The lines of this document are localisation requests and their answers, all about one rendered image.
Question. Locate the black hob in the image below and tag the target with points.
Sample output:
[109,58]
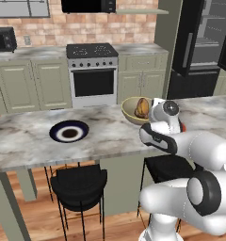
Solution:
[91,50]

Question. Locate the black bar stool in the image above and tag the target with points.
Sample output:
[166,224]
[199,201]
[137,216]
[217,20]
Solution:
[78,188]
[166,168]

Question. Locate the yellow bowl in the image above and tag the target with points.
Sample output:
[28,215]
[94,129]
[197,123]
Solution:
[128,109]

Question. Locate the green wall shelf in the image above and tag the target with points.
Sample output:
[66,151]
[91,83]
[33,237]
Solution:
[141,11]

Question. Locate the orange plate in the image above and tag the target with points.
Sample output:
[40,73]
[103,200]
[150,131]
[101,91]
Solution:
[183,127]

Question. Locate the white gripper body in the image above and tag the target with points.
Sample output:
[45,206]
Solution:
[157,102]

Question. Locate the silver oven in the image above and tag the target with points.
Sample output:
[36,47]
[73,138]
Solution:
[93,83]

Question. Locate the black toaster oven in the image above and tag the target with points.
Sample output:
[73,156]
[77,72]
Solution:
[3,39]

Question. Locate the green cupboard run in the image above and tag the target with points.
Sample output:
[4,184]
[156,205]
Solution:
[142,77]
[33,84]

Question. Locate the black fridge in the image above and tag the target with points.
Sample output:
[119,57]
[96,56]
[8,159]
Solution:
[196,81]

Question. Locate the grey wall socket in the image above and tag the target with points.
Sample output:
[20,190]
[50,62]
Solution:
[27,40]

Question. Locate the black microwave oven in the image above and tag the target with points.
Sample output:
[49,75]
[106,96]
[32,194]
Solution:
[88,5]

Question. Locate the dark blue round plate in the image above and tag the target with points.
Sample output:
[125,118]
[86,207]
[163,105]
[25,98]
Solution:
[69,131]

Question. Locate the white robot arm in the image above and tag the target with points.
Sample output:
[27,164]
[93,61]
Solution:
[209,150]

